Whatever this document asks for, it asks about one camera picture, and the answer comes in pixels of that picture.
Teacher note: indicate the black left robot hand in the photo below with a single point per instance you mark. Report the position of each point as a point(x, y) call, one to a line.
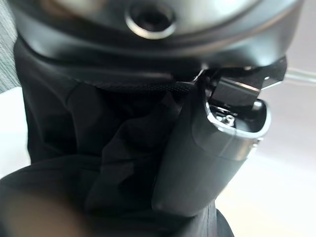
point(202, 160)

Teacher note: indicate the black garment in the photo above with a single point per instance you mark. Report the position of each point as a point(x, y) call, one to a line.
point(74, 123)

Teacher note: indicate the grey textured fabric headboard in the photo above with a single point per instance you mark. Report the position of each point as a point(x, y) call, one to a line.
point(7, 49)

